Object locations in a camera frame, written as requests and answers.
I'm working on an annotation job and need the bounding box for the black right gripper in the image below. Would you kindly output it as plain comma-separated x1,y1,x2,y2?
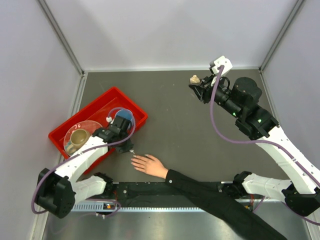
189,73,242,119

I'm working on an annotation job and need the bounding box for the beige nail polish bottle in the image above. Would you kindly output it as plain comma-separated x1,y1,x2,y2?
189,75,201,85

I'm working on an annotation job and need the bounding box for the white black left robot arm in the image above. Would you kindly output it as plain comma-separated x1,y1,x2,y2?
31,115,136,219

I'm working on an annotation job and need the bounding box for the black sleeved forearm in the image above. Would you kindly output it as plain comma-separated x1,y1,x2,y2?
165,169,286,240

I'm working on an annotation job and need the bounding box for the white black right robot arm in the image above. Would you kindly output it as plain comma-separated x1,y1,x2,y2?
188,74,320,217

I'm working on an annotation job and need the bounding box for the person's bare hand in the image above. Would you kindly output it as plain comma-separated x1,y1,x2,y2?
131,154,169,179

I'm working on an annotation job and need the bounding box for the blue plastic cup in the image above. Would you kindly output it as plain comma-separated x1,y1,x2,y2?
115,109,133,130

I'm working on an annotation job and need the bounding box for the clear pink glass plate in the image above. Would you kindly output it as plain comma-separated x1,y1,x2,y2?
63,120,102,156

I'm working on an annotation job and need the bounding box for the red plastic tray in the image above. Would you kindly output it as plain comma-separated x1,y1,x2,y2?
48,86,148,159

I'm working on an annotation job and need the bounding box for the beige ceramic mug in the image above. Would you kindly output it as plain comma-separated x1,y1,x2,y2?
65,128,91,156

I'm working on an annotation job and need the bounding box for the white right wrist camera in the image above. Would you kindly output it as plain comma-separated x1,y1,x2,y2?
209,55,233,87

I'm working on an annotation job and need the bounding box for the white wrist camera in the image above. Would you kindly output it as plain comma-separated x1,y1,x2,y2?
209,55,233,87
106,116,115,124

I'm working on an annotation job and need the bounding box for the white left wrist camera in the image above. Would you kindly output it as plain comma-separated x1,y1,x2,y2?
106,116,115,124

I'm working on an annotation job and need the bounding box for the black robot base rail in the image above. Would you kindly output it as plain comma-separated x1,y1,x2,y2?
107,182,194,208

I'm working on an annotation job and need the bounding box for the grey slotted cable duct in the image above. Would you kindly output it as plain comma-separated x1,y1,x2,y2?
71,201,117,212

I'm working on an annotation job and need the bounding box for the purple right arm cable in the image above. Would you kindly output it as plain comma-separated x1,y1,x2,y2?
209,64,320,226

